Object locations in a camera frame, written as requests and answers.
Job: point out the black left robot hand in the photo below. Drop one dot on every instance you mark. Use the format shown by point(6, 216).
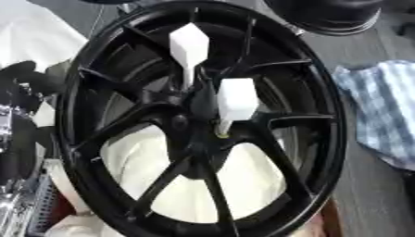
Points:
point(21, 80)

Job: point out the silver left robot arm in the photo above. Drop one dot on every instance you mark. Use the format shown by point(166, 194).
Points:
point(19, 209)

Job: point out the black spoked wheel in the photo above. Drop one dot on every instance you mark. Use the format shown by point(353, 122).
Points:
point(183, 118)

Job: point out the white pin with tall head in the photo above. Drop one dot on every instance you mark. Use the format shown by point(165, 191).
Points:
point(189, 46)

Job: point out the white pin with square head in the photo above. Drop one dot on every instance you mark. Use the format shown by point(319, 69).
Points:
point(237, 98)

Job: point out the black round tyre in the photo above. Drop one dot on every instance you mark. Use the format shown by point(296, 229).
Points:
point(329, 15)

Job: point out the blue white striped cloth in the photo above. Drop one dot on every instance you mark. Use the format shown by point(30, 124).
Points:
point(386, 117)

